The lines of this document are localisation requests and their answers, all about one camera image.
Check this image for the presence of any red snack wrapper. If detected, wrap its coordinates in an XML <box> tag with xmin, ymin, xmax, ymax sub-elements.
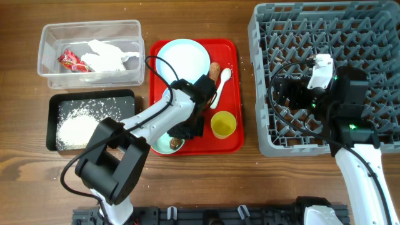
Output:
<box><xmin>57</xmin><ymin>49</ymin><xmax>91</xmax><ymax>73</ymax></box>

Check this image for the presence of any orange carrot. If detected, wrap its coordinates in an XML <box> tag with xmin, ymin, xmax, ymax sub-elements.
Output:
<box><xmin>209</xmin><ymin>62</ymin><xmax>221</xmax><ymax>85</ymax></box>

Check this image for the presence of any black waste tray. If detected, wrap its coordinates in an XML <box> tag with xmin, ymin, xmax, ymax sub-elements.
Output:
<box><xmin>46</xmin><ymin>89</ymin><xmax>135</xmax><ymax>151</ymax></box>

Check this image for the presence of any red serving tray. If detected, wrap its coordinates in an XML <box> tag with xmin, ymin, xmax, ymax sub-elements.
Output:
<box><xmin>148</xmin><ymin>39</ymin><xmax>244</xmax><ymax>156</ymax></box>

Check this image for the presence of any clear plastic waste bin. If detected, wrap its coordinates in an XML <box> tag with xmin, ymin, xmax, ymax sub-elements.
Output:
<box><xmin>37</xmin><ymin>19</ymin><xmax>145</xmax><ymax>89</ymax></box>

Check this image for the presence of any grey dishwasher rack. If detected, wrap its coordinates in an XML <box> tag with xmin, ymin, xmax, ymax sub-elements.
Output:
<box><xmin>247</xmin><ymin>1</ymin><xmax>399</xmax><ymax>157</ymax></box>

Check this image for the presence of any small light blue bowl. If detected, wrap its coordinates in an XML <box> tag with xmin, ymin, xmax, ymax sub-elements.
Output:
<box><xmin>161</xmin><ymin>88</ymin><xmax>174</xmax><ymax>106</ymax></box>

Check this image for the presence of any white napkin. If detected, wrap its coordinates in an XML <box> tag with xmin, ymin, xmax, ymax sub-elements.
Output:
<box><xmin>81</xmin><ymin>39</ymin><xmax>139</xmax><ymax>72</ymax></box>

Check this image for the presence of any light green bowl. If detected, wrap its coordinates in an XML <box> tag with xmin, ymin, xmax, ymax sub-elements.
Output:
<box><xmin>151</xmin><ymin>133</ymin><xmax>185</xmax><ymax>155</ymax></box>

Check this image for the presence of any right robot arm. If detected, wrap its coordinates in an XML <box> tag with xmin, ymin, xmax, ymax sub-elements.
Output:
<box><xmin>268</xmin><ymin>66</ymin><xmax>399</xmax><ymax>224</ymax></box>

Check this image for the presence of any white plastic spoon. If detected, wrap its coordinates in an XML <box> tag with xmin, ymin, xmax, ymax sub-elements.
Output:
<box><xmin>210</xmin><ymin>68</ymin><xmax>232</xmax><ymax>109</ymax></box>

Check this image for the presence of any large light blue plate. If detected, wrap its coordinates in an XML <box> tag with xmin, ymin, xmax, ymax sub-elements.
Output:
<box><xmin>156</xmin><ymin>39</ymin><xmax>211</xmax><ymax>84</ymax></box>

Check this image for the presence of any yellow plastic cup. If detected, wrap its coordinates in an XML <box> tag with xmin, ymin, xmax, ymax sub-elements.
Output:
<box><xmin>211</xmin><ymin>111</ymin><xmax>237</xmax><ymax>139</ymax></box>

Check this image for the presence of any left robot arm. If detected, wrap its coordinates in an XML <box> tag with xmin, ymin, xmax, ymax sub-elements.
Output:
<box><xmin>75</xmin><ymin>75</ymin><xmax>216</xmax><ymax>224</ymax></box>

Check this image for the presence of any white rice pile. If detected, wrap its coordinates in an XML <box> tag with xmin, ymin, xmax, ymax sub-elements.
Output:
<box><xmin>56</xmin><ymin>97</ymin><xmax>121</xmax><ymax>151</ymax></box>

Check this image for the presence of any brown mushroom piece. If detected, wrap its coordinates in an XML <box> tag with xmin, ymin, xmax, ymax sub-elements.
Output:
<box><xmin>169</xmin><ymin>137</ymin><xmax>184</xmax><ymax>150</ymax></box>

